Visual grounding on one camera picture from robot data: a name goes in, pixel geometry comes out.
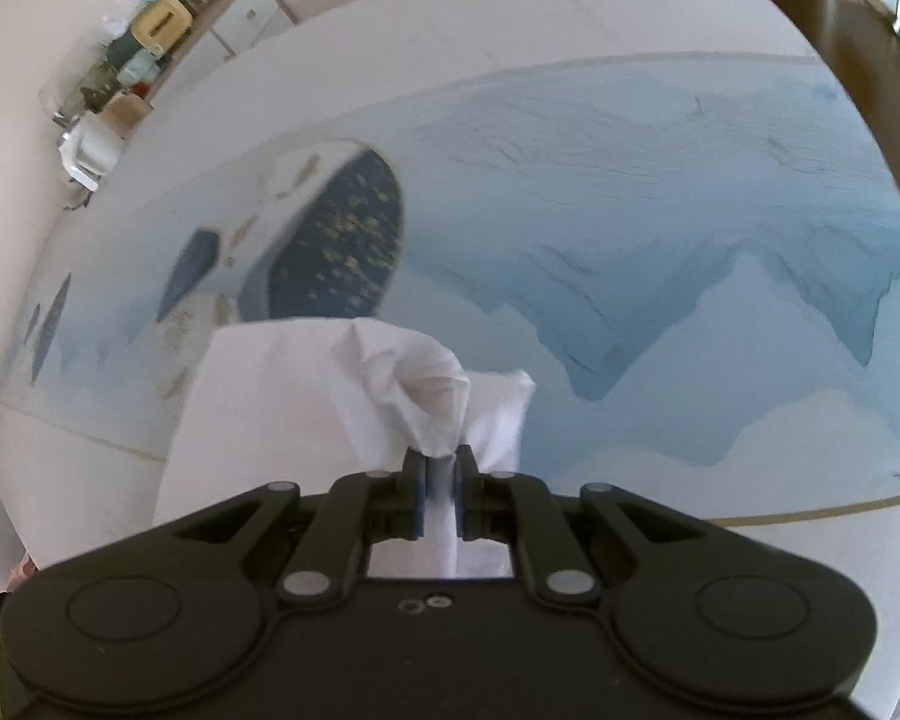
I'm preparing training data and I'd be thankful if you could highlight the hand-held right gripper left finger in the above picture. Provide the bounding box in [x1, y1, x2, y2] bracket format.
[146, 450, 427, 599]

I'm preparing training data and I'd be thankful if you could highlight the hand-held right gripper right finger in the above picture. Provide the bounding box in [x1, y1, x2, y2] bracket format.
[456, 447, 728, 605]

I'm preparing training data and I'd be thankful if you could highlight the white shirt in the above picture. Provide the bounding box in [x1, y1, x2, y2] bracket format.
[154, 317, 539, 580]

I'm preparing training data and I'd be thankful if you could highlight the white and blue printed tablecloth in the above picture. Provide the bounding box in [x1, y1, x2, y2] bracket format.
[0, 0, 900, 720]

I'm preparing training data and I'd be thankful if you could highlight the white plastic object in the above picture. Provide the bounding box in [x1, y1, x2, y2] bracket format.
[56, 116, 125, 192]

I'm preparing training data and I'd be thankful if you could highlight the white sideboard with wooden top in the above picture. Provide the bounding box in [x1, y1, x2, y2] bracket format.
[45, 0, 299, 136]

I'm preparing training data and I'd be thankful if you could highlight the yellow container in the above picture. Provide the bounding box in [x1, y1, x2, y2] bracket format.
[131, 0, 196, 53]

